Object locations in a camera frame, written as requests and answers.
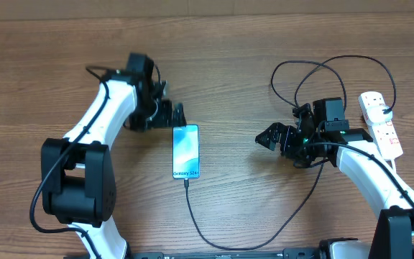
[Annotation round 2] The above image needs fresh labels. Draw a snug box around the Galaxy smartphone blue screen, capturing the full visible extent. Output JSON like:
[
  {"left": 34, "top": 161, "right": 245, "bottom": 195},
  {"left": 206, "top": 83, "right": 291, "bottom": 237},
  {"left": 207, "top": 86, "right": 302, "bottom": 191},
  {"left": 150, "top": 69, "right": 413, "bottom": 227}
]
[{"left": 172, "top": 124, "right": 201, "bottom": 179}]

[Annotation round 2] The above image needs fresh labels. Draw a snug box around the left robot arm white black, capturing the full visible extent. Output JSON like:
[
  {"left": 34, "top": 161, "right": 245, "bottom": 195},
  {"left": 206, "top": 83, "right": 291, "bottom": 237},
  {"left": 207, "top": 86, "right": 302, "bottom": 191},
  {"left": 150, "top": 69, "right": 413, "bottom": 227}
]
[{"left": 29, "top": 53, "right": 187, "bottom": 258}]

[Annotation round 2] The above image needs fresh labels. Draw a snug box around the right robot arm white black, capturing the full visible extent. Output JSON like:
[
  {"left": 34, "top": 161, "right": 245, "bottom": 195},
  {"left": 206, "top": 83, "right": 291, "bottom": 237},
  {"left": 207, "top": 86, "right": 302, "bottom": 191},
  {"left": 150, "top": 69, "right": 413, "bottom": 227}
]
[{"left": 255, "top": 98, "right": 414, "bottom": 258}]

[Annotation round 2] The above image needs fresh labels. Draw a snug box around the white power strip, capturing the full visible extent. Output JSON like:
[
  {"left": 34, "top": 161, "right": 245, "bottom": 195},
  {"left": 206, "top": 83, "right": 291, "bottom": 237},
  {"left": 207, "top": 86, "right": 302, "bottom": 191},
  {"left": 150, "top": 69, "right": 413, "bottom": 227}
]
[{"left": 358, "top": 91, "right": 403, "bottom": 160}]

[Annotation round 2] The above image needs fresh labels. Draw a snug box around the white charger plug adapter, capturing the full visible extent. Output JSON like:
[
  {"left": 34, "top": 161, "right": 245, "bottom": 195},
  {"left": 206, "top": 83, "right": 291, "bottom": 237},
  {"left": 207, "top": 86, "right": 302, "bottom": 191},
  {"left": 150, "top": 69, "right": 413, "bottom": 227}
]
[{"left": 363, "top": 105, "right": 393, "bottom": 126}]

